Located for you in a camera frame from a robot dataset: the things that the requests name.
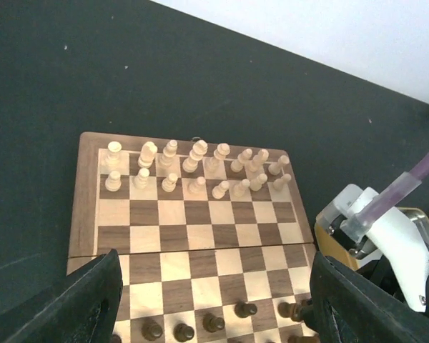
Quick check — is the white queen piece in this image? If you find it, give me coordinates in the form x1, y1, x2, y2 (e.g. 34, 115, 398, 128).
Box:
206, 143, 230, 172

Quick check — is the wooden chess board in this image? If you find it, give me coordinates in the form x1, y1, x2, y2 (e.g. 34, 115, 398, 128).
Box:
67, 132, 315, 342

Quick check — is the white bishop piece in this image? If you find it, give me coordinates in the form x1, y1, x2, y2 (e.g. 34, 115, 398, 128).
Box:
230, 148, 252, 173
159, 139, 178, 169

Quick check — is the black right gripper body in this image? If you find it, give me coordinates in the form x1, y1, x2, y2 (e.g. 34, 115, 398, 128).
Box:
357, 256, 429, 314

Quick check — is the white rook piece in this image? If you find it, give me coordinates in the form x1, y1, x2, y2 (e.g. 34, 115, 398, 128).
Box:
268, 155, 290, 176
105, 141, 122, 166

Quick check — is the white king piece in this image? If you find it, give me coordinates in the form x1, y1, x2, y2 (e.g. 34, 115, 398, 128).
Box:
182, 139, 208, 173

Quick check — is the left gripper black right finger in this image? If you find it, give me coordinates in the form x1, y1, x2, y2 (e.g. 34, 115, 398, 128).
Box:
302, 252, 429, 342

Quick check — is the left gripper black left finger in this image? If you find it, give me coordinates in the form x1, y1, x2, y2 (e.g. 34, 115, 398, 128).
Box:
0, 249, 123, 342

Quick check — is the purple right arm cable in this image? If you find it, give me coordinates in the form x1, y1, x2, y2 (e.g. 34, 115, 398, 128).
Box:
342, 137, 429, 237

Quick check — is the yellow bear metal tin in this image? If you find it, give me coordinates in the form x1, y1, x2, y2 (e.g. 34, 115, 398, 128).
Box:
315, 208, 429, 273

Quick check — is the dark pawn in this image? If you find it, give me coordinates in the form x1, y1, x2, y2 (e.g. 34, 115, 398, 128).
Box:
234, 302, 257, 318
202, 313, 225, 333
110, 334, 122, 343
174, 323, 195, 342
277, 302, 303, 322
142, 320, 163, 342

